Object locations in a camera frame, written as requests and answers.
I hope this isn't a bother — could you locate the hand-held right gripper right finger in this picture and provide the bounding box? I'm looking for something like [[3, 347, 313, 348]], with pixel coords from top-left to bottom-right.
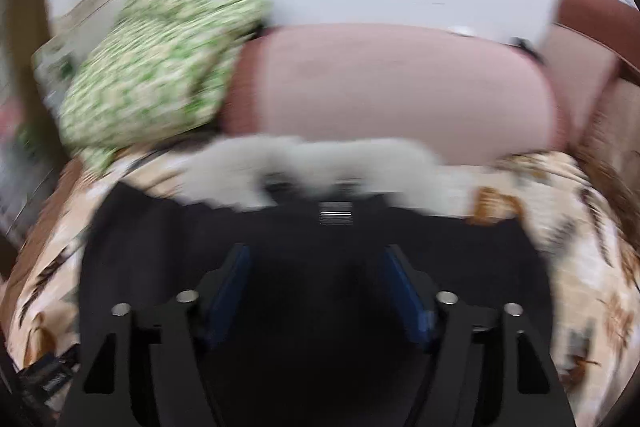
[[382, 244, 576, 427]]

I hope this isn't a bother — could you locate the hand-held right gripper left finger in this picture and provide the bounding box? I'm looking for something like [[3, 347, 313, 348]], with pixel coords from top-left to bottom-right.
[[60, 243, 253, 427]]

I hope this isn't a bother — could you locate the black coat with fur collar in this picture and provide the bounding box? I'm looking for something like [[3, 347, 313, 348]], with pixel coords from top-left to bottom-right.
[[75, 132, 557, 427]]

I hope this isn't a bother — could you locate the leaf print bedsheet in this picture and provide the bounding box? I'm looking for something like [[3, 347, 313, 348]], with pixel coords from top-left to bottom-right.
[[0, 146, 640, 414]]

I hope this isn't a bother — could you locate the green patterned quilt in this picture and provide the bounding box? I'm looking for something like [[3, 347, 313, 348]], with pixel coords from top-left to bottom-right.
[[32, 0, 275, 176]]

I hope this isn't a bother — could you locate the wooden glass-door cabinet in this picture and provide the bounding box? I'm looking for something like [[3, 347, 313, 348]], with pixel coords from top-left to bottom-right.
[[0, 7, 62, 253]]

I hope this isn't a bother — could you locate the pink and brown pillow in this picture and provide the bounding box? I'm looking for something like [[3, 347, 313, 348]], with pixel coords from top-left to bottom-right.
[[541, 0, 640, 145]]

